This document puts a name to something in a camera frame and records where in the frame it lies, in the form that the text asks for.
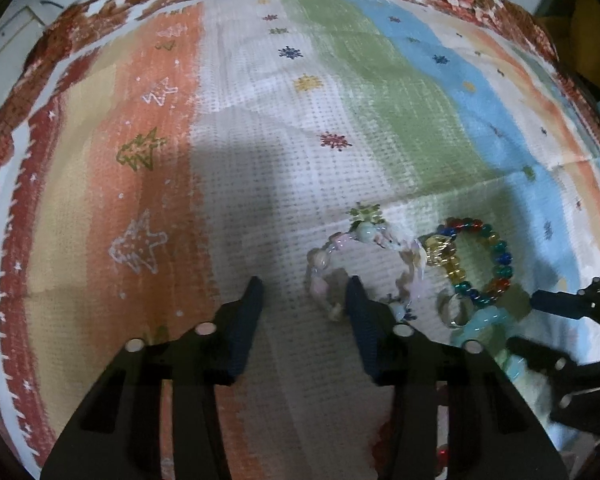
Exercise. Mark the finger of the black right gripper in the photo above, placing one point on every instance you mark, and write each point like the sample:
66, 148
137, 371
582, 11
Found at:
575, 387
585, 303

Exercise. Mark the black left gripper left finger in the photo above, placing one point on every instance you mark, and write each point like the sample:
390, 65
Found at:
115, 431

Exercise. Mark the striped colourful woven cloth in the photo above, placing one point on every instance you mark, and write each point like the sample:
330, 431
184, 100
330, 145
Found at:
292, 239

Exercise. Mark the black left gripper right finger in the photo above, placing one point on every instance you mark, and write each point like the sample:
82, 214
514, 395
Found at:
493, 433

